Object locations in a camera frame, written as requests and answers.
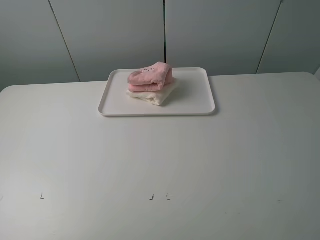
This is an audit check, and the cream white towel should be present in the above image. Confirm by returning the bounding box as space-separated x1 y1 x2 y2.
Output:
126 78 179 106

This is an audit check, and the pink towel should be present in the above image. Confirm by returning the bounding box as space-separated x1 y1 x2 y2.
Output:
127 62 174 93

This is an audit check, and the white rectangular plastic tray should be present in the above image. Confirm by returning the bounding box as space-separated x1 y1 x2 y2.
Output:
98 67 216 117

